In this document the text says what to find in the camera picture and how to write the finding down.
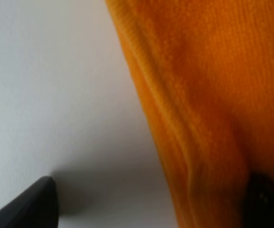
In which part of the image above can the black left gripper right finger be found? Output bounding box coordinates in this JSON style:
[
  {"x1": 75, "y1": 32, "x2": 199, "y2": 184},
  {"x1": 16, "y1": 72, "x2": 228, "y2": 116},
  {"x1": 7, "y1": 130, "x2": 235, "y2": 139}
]
[{"x1": 242, "y1": 173, "x2": 274, "y2": 228}]

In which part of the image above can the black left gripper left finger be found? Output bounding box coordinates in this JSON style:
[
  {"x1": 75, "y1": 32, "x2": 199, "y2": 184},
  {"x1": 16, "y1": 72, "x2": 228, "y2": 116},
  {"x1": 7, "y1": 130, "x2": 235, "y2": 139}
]
[{"x1": 0, "y1": 176, "x2": 59, "y2": 228}]

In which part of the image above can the orange terry towel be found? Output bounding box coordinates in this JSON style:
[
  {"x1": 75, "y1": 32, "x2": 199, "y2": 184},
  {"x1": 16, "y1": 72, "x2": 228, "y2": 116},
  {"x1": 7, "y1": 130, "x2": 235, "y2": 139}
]
[{"x1": 106, "y1": 0, "x2": 274, "y2": 228}]

